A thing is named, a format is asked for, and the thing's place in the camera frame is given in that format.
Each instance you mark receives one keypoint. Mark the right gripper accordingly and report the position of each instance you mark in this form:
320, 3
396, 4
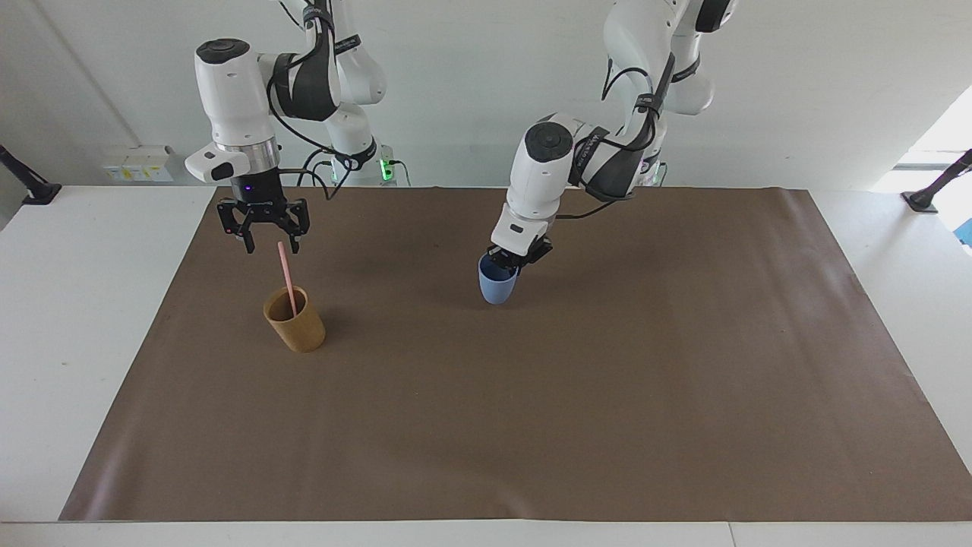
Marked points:
255, 190

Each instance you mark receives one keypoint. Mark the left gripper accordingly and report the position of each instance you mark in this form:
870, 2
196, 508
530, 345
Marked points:
541, 249

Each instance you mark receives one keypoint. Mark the blue cup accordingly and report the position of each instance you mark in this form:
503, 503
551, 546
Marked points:
497, 287

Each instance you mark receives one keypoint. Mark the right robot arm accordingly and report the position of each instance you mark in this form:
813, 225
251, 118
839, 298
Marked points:
231, 91

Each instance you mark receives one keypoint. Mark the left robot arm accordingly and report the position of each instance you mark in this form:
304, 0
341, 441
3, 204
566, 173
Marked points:
543, 175

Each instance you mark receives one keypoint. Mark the pink chopstick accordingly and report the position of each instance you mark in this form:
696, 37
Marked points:
287, 273

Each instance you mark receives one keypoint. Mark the brown cup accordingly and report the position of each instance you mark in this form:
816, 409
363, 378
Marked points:
298, 328

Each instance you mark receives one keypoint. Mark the black stand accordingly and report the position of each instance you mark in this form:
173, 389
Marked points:
30, 186
935, 188

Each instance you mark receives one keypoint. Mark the blue object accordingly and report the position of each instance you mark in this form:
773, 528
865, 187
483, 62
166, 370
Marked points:
966, 232

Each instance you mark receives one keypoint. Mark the white wall socket box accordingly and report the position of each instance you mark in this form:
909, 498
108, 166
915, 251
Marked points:
137, 163

